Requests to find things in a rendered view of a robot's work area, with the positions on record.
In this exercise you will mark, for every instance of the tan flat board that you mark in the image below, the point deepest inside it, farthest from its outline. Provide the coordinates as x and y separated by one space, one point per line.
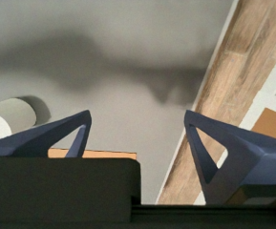
87 153

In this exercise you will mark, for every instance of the white tape roll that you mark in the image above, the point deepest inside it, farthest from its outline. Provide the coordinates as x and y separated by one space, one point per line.
15 116

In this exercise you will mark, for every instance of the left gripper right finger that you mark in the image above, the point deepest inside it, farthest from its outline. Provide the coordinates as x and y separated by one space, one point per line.
251 157

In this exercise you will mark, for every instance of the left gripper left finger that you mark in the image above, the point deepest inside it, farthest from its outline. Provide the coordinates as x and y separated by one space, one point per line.
37 141

